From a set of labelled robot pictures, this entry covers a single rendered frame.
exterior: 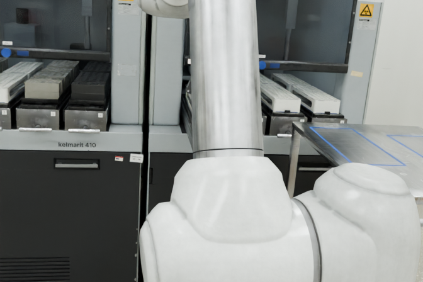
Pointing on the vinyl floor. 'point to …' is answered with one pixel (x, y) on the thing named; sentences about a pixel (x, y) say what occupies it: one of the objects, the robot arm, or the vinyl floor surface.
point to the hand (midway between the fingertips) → (215, 111)
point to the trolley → (363, 150)
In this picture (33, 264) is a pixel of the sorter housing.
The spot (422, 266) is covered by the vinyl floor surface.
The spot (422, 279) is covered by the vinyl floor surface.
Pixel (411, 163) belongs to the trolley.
